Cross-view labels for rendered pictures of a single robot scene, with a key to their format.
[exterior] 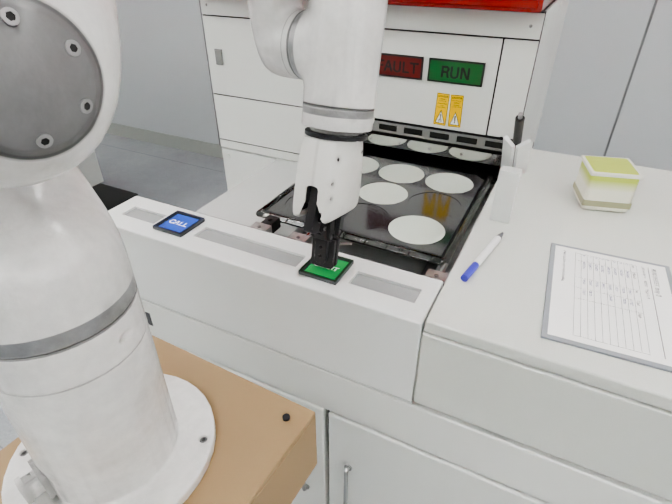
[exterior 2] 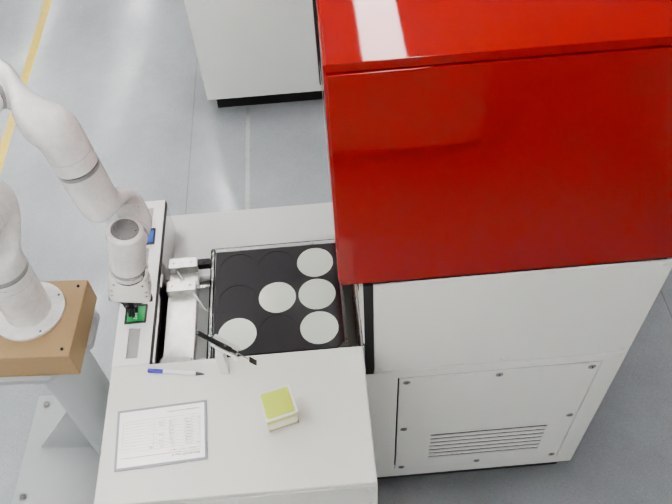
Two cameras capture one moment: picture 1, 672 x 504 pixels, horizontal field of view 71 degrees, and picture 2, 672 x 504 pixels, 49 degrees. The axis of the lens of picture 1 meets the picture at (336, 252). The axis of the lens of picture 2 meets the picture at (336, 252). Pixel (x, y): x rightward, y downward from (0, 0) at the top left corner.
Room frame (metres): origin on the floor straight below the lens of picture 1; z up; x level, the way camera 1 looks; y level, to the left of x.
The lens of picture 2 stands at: (0.49, -1.18, 2.53)
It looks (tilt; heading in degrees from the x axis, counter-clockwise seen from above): 52 degrees down; 63
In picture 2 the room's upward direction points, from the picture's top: 4 degrees counter-clockwise
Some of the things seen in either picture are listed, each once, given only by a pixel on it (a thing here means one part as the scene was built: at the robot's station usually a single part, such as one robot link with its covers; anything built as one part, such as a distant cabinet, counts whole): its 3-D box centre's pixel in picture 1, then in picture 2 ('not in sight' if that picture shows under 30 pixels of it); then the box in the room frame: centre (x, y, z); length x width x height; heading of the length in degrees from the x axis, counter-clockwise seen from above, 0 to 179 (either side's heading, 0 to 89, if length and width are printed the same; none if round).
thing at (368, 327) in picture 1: (254, 284); (147, 290); (0.57, 0.13, 0.89); 0.55 x 0.09 x 0.14; 63
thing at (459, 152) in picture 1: (410, 158); (353, 287); (1.06, -0.18, 0.89); 0.44 x 0.02 x 0.10; 63
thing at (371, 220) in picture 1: (383, 193); (277, 297); (0.87, -0.10, 0.90); 0.34 x 0.34 x 0.01; 63
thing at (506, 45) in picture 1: (346, 94); (352, 207); (1.15, -0.03, 1.02); 0.82 x 0.03 x 0.40; 63
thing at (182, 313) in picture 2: not in sight; (182, 317); (0.62, 0.01, 0.87); 0.36 x 0.08 x 0.03; 63
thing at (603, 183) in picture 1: (604, 183); (279, 409); (0.70, -0.44, 1.00); 0.07 x 0.07 x 0.07; 78
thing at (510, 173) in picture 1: (510, 176); (227, 354); (0.66, -0.27, 1.03); 0.06 x 0.04 x 0.13; 153
